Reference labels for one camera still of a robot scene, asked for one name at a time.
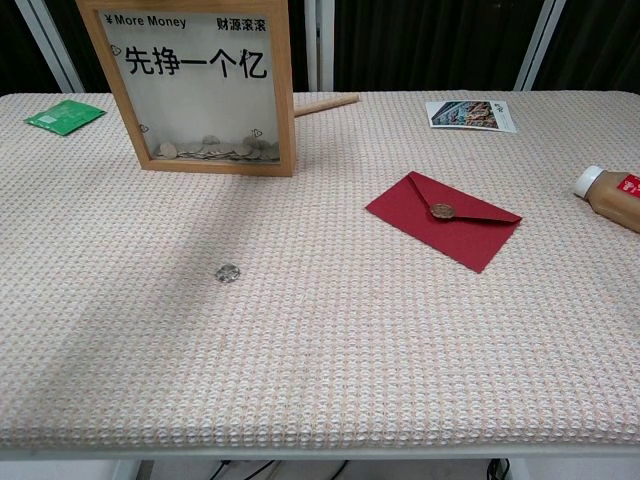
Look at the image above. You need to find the pile of silver coins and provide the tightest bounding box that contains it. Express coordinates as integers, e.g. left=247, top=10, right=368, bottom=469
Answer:
left=157, top=133, right=281, bottom=164

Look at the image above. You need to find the wooden frame coin bank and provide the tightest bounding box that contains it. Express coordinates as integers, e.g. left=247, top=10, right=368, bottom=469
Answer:
left=74, top=0, right=297, bottom=179

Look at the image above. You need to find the beige woven tablecloth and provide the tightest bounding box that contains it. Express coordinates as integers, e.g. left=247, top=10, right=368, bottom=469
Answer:
left=0, top=90, right=640, bottom=449

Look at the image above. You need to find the red envelope with wax seal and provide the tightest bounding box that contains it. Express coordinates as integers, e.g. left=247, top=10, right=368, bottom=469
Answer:
left=366, top=170, right=524, bottom=274

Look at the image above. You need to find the wooden stick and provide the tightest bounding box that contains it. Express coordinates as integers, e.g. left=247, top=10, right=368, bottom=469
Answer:
left=293, top=92, right=361, bottom=119

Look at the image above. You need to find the picture postcard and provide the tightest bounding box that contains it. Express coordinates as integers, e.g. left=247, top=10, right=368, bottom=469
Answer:
left=424, top=99, right=518, bottom=134

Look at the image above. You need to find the green flat packet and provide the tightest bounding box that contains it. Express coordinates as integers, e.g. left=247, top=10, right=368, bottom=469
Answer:
left=23, top=99, right=108, bottom=137

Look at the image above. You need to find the milk tea bottle white cap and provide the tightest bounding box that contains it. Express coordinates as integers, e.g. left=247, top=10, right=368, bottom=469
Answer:
left=573, top=165, right=640, bottom=232

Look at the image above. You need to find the white frame post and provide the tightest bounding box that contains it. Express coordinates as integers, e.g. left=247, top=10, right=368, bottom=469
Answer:
left=303, top=0, right=335, bottom=93
left=13, top=0, right=86, bottom=94
left=513, top=0, right=570, bottom=92

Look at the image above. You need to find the black floor cable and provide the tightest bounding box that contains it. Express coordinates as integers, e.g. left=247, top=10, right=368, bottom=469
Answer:
left=485, top=457, right=512, bottom=480
left=208, top=458, right=281, bottom=480
left=319, top=459, right=351, bottom=480

